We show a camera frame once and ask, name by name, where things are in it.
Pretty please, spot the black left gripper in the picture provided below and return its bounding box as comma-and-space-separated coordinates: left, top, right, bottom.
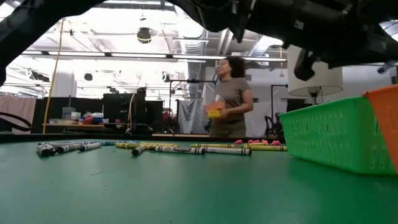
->
279, 0, 398, 82

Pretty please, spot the yellow crayon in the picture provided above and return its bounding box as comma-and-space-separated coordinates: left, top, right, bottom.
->
243, 144, 289, 152
188, 143, 238, 149
115, 142, 156, 150
139, 142, 180, 148

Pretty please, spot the white cylinder lamp shade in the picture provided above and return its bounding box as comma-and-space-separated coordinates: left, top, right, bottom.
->
287, 45, 344, 106

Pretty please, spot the white sheet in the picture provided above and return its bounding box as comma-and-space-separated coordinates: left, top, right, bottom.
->
253, 102, 274, 138

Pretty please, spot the person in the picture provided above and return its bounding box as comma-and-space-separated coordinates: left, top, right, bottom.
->
205, 55, 254, 139

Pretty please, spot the green plastic basket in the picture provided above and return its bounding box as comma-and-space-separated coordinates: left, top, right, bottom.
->
278, 96, 397, 175

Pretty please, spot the orange yellow box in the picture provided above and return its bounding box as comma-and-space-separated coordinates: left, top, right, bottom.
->
203, 100, 227, 119

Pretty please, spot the orange plastic basket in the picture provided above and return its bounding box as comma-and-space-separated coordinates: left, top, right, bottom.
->
362, 83, 398, 174

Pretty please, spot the grey tarp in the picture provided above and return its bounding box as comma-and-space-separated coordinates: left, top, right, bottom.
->
177, 98, 210, 134

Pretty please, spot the round black ceiling fixture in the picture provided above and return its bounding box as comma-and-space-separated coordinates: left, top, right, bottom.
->
136, 27, 153, 45

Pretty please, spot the long ceiling light strip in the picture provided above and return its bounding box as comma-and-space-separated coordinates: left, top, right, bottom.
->
21, 50, 289, 62

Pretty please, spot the wooden background table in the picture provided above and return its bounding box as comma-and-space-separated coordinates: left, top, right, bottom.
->
42, 123, 128, 134

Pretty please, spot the pink cloth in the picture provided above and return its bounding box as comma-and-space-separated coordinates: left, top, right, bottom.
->
0, 95, 37, 134

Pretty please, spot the black stand frame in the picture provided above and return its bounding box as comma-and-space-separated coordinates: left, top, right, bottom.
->
169, 79, 218, 135

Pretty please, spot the silver ventilation duct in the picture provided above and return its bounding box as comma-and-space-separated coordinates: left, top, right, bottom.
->
174, 27, 212, 99

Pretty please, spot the black partition wall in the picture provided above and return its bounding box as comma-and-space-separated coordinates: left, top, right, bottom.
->
32, 92, 165, 135

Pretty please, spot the yellow extension cable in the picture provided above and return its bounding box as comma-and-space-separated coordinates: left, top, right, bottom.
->
42, 17, 66, 134

